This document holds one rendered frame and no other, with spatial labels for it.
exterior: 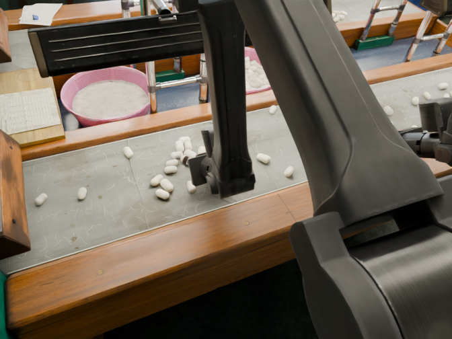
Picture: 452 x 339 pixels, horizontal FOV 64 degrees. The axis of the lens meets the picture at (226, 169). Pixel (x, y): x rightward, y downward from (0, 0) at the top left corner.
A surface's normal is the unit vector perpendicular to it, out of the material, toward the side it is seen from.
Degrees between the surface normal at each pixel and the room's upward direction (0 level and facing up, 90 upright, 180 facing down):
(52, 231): 0
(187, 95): 0
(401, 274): 12
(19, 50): 0
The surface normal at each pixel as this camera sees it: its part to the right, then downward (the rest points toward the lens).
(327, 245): 0.04, -0.38
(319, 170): -0.99, 0.08
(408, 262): -0.13, -0.81
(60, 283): 0.08, -0.67
